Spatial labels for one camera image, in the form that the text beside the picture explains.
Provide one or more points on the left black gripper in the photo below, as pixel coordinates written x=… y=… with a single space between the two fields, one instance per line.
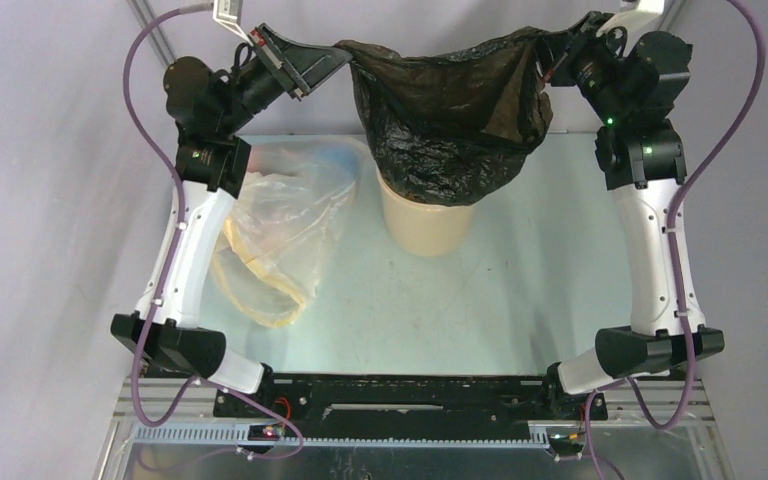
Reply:
x=307 y=66

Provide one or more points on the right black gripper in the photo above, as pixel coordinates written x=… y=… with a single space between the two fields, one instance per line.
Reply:
x=563 y=59

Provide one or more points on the clear plastic bag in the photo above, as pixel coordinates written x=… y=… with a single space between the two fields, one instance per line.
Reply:
x=283 y=229

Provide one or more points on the black trash bag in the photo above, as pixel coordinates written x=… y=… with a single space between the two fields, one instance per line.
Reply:
x=451 y=129

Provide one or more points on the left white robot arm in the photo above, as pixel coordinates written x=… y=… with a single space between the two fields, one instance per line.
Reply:
x=164 y=330

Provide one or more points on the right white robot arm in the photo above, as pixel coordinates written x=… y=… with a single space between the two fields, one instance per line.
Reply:
x=644 y=169

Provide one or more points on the beige plastic trash bin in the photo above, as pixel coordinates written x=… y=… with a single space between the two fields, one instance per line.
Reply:
x=426 y=230

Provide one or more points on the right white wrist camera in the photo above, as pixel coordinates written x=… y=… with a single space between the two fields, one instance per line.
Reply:
x=633 y=17

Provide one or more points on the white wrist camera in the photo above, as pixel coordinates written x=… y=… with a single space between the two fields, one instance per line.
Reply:
x=633 y=17
x=228 y=14

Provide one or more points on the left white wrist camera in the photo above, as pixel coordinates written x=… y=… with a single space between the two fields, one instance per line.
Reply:
x=228 y=14

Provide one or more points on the right aluminium frame post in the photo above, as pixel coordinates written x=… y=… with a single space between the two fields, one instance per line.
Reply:
x=671 y=13

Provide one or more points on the aluminium frame post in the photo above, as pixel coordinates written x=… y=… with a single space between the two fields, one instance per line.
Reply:
x=671 y=13
x=144 y=12

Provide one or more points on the left aluminium frame post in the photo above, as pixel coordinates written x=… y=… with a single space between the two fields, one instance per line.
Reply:
x=144 y=12

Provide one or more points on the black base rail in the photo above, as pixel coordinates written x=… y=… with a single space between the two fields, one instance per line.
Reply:
x=422 y=409

